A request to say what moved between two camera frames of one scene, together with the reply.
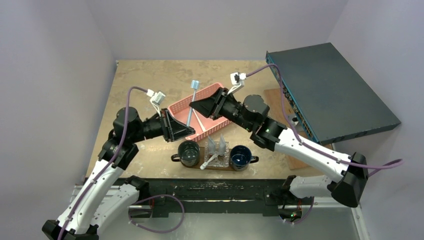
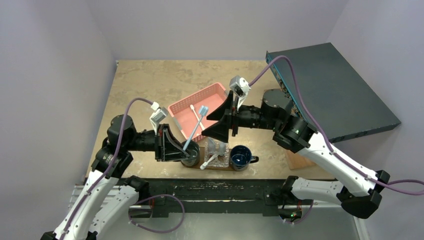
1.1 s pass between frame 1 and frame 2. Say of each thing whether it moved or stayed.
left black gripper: moved
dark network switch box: stayed
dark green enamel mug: stayed
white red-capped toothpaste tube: stayed
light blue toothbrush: moved
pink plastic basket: stayed
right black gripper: moved
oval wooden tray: stayed
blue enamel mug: stayed
